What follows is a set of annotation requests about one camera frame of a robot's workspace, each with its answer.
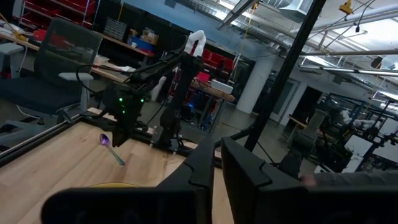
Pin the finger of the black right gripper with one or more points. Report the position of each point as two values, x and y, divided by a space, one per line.
127 132
117 133

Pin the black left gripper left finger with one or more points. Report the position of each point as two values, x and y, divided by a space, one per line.
186 205

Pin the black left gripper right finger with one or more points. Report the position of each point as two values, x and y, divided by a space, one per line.
264 202

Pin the round yellow plate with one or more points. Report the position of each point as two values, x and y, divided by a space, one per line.
115 185

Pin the person's forearm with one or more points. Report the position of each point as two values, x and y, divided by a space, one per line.
357 180

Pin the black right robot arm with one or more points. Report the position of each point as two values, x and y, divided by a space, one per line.
183 93

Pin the iridescent purple spoon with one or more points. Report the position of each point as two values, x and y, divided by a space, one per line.
104 140

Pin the wooden workbench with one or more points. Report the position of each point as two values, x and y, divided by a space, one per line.
109 73

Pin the person's hand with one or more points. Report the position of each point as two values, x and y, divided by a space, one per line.
308 181

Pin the blue storage bin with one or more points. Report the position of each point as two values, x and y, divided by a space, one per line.
141 44

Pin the cardboard box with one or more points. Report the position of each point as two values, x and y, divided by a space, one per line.
150 35

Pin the blue office chair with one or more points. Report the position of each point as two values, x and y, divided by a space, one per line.
68 46

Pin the grey chair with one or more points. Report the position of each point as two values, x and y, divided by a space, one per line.
308 130

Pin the white curved object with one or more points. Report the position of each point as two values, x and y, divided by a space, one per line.
196 42

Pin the white box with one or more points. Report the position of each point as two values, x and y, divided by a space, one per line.
222 86

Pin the red bin rack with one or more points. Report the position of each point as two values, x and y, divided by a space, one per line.
62 7

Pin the white round column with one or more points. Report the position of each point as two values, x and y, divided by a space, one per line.
255 84

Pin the yellow hanging device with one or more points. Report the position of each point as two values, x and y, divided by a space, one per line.
346 7

